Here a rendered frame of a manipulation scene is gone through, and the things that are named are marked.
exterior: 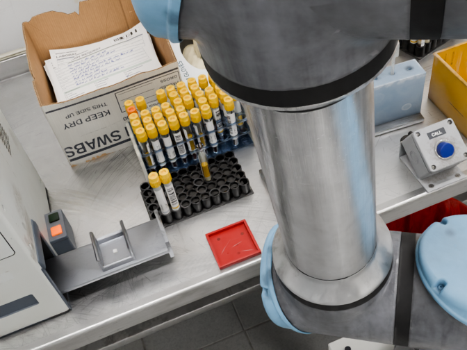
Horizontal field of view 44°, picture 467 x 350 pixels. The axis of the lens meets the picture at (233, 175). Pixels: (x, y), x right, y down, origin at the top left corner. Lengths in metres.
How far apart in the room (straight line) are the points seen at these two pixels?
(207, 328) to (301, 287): 1.30
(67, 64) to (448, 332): 0.90
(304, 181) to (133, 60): 0.83
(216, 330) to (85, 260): 0.97
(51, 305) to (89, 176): 0.28
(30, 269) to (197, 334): 1.07
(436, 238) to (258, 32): 0.36
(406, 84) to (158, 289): 0.52
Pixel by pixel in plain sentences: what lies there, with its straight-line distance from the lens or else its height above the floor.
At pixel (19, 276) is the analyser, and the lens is 0.83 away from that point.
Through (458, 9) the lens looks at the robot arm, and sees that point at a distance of 0.26.
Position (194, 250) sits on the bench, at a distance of 0.92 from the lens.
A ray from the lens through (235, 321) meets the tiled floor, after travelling 1.83.
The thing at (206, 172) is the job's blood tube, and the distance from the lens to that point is 0.95.
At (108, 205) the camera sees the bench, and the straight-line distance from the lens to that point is 1.02.
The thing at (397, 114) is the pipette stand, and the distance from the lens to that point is 1.05.
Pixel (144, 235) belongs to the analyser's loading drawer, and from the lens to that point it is 0.90.
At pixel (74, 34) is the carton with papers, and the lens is 1.27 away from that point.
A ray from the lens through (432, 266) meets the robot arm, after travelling 0.57.
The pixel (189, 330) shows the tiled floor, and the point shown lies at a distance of 1.85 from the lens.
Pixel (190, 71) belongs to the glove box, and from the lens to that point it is 1.11.
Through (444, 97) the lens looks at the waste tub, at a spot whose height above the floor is 0.91.
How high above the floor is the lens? 1.62
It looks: 48 degrees down
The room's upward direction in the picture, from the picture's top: 11 degrees counter-clockwise
